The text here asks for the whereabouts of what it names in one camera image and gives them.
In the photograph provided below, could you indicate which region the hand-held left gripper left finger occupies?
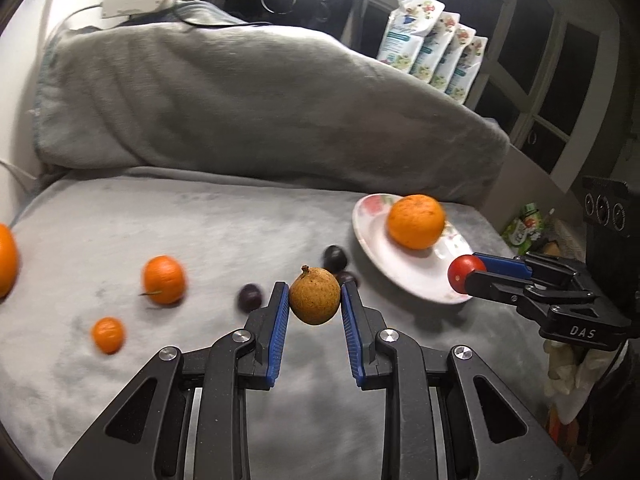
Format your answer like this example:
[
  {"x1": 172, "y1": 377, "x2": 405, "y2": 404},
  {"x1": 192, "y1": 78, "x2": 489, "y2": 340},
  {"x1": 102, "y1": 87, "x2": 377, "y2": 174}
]
[{"x1": 52, "y1": 281, "x2": 292, "y2": 480}]

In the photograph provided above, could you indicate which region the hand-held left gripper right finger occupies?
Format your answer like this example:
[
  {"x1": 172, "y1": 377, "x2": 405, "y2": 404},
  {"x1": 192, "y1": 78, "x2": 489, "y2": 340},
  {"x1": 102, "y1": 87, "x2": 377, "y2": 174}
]
[{"x1": 340, "y1": 281, "x2": 579, "y2": 480}]

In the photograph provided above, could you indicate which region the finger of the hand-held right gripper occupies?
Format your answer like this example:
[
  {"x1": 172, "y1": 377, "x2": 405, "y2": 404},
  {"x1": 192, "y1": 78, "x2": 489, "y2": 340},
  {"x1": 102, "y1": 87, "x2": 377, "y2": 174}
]
[
  {"x1": 472, "y1": 252, "x2": 587, "y2": 292},
  {"x1": 465, "y1": 269, "x2": 601, "y2": 324}
]

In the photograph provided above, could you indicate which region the red cherry tomato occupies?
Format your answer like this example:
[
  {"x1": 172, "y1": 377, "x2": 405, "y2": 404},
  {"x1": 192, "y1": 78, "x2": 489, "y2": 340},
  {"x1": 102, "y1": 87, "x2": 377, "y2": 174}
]
[{"x1": 447, "y1": 255, "x2": 487, "y2": 293}]

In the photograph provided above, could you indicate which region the brown longan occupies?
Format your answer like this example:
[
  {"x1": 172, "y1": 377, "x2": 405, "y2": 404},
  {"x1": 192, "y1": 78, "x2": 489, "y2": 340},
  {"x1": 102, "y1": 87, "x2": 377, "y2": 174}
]
[{"x1": 289, "y1": 265, "x2": 342, "y2": 326}]

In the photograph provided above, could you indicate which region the white floral plate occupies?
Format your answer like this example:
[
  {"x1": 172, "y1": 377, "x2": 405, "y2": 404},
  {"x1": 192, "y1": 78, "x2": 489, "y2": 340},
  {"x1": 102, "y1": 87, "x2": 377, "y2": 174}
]
[{"x1": 351, "y1": 193, "x2": 476, "y2": 306}]

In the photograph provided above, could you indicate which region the small mandarin orange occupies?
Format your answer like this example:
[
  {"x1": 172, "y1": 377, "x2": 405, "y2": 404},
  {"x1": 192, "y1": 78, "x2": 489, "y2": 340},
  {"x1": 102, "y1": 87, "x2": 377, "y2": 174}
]
[{"x1": 91, "y1": 316, "x2": 126, "y2": 355}]

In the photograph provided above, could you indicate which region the person's right hand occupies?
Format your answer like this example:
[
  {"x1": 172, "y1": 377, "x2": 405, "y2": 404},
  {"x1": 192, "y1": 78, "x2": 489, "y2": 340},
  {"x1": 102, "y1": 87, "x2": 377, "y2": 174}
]
[{"x1": 544, "y1": 340, "x2": 621, "y2": 425}]

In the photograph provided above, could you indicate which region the green snack packet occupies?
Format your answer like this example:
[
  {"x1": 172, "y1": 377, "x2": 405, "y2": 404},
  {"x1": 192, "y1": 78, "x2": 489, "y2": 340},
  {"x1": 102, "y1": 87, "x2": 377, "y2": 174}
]
[{"x1": 502, "y1": 203, "x2": 546, "y2": 256}]

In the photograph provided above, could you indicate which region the large orange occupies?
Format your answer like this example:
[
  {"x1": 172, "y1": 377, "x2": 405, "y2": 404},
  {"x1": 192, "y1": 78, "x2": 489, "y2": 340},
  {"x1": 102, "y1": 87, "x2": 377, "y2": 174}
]
[
  {"x1": 0, "y1": 223, "x2": 20, "y2": 300},
  {"x1": 387, "y1": 194, "x2": 447, "y2": 251}
]

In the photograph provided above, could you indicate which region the white floral refill pouch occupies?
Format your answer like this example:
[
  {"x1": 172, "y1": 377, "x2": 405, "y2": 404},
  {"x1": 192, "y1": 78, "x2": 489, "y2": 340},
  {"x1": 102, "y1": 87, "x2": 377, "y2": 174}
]
[
  {"x1": 420, "y1": 10, "x2": 463, "y2": 83},
  {"x1": 452, "y1": 35, "x2": 489, "y2": 106},
  {"x1": 376, "y1": 0, "x2": 446, "y2": 68},
  {"x1": 440, "y1": 22, "x2": 478, "y2": 95}
]

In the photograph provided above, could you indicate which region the grey fleece blanket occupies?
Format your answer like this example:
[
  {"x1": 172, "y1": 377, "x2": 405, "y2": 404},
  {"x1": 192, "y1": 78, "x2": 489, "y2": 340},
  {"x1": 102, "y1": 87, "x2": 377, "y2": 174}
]
[
  {"x1": 32, "y1": 0, "x2": 512, "y2": 206},
  {"x1": 0, "y1": 165, "x2": 556, "y2": 480}
]

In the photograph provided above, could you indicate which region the white window frame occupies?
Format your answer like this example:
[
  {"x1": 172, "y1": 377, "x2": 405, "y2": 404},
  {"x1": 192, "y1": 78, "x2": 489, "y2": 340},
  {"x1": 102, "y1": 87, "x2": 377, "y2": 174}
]
[{"x1": 470, "y1": 0, "x2": 623, "y2": 193}]

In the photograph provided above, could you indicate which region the white cable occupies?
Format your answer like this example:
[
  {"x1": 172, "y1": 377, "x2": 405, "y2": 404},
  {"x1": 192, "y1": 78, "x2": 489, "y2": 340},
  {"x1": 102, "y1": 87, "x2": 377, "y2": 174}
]
[{"x1": 0, "y1": 159, "x2": 38, "y2": 182}]

